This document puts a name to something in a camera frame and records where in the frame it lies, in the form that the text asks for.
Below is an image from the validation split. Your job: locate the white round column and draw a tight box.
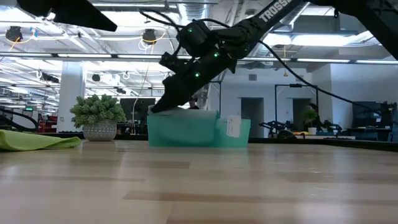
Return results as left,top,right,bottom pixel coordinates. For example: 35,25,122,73
57,61,87,133

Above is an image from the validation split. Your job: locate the thin black camera cable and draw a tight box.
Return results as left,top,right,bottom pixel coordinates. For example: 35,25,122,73
139,10,185,57

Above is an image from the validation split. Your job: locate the black aluminium table frame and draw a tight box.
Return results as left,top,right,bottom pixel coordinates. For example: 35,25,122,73
46,132,398,152

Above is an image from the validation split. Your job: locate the black curved cable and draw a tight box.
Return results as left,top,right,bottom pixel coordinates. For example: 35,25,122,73
0,107,39,131

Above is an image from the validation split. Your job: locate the lime green microfiber towel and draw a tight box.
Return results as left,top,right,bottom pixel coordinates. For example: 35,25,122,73
0,129,81,152

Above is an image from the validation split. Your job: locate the teal translucent plastic tray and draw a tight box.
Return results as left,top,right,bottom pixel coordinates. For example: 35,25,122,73
147,108,251,148

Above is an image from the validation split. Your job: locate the black round ceiling fixture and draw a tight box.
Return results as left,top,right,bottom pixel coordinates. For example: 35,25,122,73
5,26,23,43
142,28,157,46

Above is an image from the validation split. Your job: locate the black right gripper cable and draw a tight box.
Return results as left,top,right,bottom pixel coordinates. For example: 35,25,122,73
257,40,398,121

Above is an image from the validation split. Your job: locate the small background plant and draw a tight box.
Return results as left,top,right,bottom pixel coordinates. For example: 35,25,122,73
303,109,318,135

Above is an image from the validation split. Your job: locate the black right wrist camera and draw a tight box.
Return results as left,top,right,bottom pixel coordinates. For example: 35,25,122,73
177,20,218,57

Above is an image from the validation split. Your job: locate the black gantry frame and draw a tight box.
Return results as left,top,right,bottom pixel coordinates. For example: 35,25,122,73
274,83,320,125
205,80,222,119

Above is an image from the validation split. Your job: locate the dark background monitor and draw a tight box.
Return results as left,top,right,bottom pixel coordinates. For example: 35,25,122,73
351,101,395,129

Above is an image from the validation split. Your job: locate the black background monitor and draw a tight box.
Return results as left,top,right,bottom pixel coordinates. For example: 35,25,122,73
119,98,156,123

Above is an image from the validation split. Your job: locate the red storage rack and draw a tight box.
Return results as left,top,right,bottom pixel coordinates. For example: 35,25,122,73
37,114,58,133

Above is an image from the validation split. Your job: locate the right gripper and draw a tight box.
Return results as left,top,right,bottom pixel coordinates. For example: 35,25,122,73
150,51,238,113

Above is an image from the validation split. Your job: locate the yellow hanging pendant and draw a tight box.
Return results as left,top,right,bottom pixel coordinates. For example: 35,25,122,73
282,45,289,78

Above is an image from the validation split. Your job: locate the artificial green potted plant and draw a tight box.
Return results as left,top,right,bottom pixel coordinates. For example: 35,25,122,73
70,94,127,142

